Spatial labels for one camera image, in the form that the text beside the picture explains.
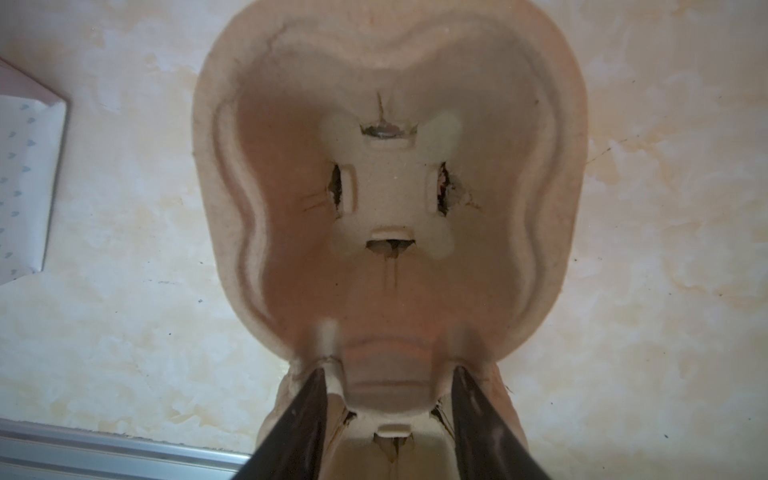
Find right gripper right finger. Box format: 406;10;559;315
451;366;550;480

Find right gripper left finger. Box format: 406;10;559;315
232;368;328;480

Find single cardboard cup carrier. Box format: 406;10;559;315
192;1;588;415

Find white patterned gift bag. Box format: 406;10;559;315
1;61;67;284

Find aluminium front rail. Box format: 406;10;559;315
1;419;249;479

